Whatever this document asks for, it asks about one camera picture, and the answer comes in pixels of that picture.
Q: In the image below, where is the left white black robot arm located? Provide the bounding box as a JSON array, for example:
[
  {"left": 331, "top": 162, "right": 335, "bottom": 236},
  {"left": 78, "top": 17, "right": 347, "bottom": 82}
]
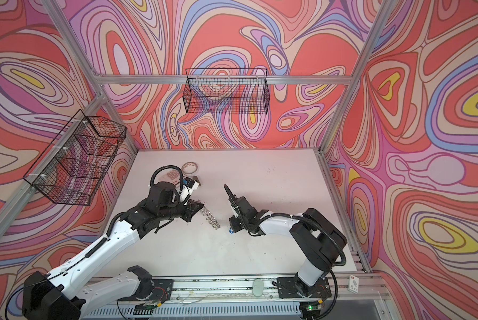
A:
[{"left": 22, "top": 165, "right": 203, "bottom": 319}]

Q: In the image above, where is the black wire basket back wall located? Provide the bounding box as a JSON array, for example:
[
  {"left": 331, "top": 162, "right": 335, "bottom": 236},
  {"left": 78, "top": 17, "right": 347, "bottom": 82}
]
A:
[{"left": 182, "top": 67, "right": 270, "bottom": 115}]

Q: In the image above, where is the white label tag on rail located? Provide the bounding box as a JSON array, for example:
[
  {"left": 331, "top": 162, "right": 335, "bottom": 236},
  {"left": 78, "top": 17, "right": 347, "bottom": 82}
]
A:
[{"left": 348, "top": 275, "right": 360, "bottom": 294}]

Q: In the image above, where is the white oval puck on rail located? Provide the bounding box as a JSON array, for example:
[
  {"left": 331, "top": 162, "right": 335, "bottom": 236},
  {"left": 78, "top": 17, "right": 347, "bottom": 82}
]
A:
[{"left": 252, "top": 279, "right": 264, "bottom": 297}]

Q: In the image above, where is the black wire basket left wall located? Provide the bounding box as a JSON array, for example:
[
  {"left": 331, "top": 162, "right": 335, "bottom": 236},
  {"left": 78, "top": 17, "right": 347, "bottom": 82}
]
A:
[{"left": 23, "top": 110, "right": 127, "bottom": 206}]

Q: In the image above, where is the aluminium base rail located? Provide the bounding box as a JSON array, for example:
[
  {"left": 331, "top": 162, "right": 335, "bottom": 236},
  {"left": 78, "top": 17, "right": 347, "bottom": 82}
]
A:
[{"left": 82, "top": 273, "right": 398, "bottom": 319}]

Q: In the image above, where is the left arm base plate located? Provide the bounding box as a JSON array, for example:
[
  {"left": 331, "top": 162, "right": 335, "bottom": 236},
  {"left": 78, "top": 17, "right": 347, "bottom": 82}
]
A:
[{"left": 118, "top": 279, "right": 174, "bottom": 302}]

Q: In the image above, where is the metal disc key ring holder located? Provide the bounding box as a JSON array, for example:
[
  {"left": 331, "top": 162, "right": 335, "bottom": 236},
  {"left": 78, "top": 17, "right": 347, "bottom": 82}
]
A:
[{"left": 199, "top": 201, "right": 221, "bottom": 230}]

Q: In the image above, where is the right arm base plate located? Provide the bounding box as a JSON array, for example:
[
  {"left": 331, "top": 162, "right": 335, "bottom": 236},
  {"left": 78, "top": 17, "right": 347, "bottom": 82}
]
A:
[{"left": 272, "top": 276, "right": 332, "bottom": 300}]

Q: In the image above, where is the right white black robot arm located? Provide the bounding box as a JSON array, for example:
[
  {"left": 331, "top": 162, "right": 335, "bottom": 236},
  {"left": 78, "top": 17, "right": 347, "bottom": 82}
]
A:
[{"left": 224, "top": 185, "right": 347, "bottom": 299}]

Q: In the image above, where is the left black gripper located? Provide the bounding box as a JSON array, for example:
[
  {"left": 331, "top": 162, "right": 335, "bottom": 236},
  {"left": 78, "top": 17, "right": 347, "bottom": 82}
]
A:
[{"left": 158, "top": 197, "right": 206, "bottom": 223}]

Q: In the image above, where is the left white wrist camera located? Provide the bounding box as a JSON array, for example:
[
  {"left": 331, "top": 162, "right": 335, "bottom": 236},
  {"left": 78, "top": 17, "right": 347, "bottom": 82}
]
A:
[{"left": 180, "top": 177, "right": 200, "bottom": 205}]

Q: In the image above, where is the black wire basket wall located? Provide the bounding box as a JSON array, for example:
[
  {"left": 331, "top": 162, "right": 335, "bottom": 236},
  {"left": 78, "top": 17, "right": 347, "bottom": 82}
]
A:
[
  {"left": 23, "top": 110, "right": 127, "bottom": 206},
  {"left": 182, "top": 67, "right": 270, "bottom": 115}
]

